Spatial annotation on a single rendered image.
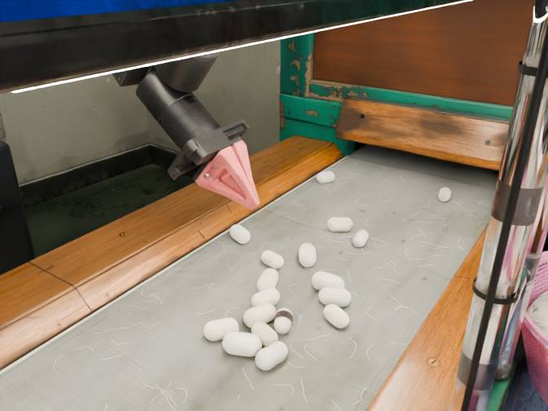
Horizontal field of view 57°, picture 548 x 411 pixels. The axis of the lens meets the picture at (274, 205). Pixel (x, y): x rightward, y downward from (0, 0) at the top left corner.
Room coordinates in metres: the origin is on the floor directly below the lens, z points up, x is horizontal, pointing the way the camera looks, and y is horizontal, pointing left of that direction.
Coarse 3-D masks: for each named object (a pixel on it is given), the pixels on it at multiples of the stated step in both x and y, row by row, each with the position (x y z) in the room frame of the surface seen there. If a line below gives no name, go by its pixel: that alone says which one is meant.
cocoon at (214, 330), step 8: (216, 320) 0.39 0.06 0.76; (224, 320) 0.39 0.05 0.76; (232, 320) 0.39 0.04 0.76; (208, 328) 0.39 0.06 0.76; (216, 328) 0.39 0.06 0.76; (224, 328) 0.39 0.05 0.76; (232, 328) 0.39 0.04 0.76; (208, 336) 0.38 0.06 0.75; (216, 336) 0.38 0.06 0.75; (224, 336) 0.38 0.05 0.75
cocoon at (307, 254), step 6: (300, 246) 0.54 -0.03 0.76; (306, 246) 0.53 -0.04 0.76; (312, 246) 0.54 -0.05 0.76; (300, 252) 0.53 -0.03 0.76; (306, 252) 0.52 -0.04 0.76; (312, 252) 0.52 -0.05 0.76; (300, 258) 0.52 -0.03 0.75; (306, 258) 0.51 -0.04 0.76; (312, 258) 0.52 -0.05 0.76; (306, 264) 0.51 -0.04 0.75; (312, 264) 0.52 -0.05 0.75
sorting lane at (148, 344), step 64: (320, 192) 0.74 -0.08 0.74; (384, 192) 0.74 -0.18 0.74; (192, 256) 0.55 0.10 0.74; (256, 256) 0.55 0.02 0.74; (320, 256) 0.55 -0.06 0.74; (384, 256) 0.55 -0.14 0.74; (448, 256) 0.55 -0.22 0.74; (128, 320) 0.42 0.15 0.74; (192, 320) 0.42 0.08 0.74; (320, 320) 0.42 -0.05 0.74; (384, 320) 0.42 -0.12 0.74; (0, 384) 0.33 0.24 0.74; (64, 384) 0.33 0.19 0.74; (128, 384) 0.33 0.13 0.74; (192, 384) 0.33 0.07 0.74; (256, 384) 0.33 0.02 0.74; (320, 384) 0.33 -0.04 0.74
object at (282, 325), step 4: (284, 308) 0.42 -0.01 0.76; (276, 320) 0.40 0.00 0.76; (280, 320) 0.40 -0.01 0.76; (284, 320) 0.40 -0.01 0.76; (288, 320) 0.40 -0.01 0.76; (276, 324) 0.40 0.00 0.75; (280, 324) 0.39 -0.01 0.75; (284, 324) 0.39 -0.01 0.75; (288, 324) 0.40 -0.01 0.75; (276, 328) 0.39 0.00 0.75; (280, 328) 0.39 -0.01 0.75; (284, 328) 0.39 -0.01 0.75; (288, 328) 0.39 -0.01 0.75; (280, 332) 0.39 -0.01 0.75; (284, 332) 0.39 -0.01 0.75
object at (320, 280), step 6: (312, 276) 0.48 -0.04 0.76; (318, 276) 0.47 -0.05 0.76; (324, 276) 0.47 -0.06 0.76; (330, 276) 0.47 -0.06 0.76; (336, 276) 0.47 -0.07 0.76; (312, 282) 0.47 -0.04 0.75; (318, 282) 0.47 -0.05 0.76; (324, 282) 0.46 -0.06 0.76; (330, 282) 0.46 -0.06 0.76; (336, 282) 0.46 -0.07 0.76; (342, 282) 0.46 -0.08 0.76; (318, 288) 0.47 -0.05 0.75; (336, 288) 0.46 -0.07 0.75; (342, 288) 0.46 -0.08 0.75
